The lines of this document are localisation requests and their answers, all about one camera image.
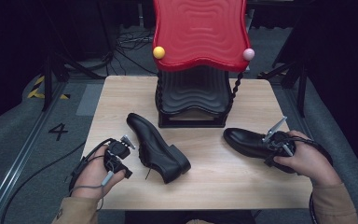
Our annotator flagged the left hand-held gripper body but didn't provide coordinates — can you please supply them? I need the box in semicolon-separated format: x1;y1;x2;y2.
103;134;136;175

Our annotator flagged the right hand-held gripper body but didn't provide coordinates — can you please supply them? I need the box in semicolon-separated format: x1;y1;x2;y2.
261;116;296;157

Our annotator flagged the black leather shoe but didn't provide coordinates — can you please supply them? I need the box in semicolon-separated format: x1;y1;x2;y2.
126;112;192;185
223;127;296;175

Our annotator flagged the red and black shoe rack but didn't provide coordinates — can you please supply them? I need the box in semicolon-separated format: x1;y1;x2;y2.
152;0;256;129

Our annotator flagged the person's left hand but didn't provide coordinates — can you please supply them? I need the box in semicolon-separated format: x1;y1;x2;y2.
71;145;127;201

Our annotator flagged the person's right hand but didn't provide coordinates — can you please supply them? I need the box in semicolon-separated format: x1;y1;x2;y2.
272;130;343;188

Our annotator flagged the black metal stand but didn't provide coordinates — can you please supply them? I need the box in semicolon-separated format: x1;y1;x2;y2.
41;50;108;113
256;59;310;119

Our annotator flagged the pink ball knob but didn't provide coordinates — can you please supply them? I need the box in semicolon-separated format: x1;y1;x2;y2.
242;48;256;62

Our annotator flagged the yellow ball knob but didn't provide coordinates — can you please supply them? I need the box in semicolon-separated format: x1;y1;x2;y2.
152;46;166;60

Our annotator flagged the grey cable with plug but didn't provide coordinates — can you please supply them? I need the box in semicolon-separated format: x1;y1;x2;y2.
70;170;117;213

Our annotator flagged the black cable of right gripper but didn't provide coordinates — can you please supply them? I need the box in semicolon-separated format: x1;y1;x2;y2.
287;135;335;224

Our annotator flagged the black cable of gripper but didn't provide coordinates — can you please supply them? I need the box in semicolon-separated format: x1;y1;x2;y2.
287;135;335;224
0;137;114;224

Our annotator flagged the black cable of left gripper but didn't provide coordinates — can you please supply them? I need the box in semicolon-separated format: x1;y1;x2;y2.
0;137;114;224

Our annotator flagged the tangle of black floor cables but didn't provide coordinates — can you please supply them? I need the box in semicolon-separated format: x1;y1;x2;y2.
105;26;159;77

